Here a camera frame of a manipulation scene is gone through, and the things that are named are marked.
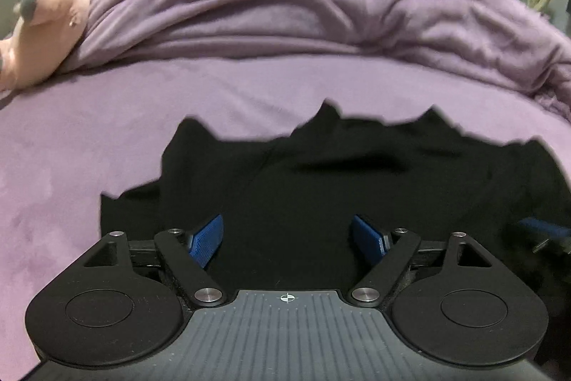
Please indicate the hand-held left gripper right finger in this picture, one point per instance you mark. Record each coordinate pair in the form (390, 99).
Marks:
(368, 240)

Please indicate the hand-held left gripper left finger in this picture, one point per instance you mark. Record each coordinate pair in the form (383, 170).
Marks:
(206, 242)

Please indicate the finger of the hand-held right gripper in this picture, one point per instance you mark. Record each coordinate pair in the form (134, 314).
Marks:
(544, 228)

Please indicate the black long-sleeved sweater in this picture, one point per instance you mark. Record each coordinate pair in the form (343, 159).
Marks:
(312, 193)

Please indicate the bed with purple sheet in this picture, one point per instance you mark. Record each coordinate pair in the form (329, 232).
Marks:
(111, 117)

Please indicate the purple fleece blanket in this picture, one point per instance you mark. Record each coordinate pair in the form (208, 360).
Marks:
(290, 1)

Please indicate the pink plush toy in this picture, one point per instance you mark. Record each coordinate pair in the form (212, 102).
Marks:
(49, 15)

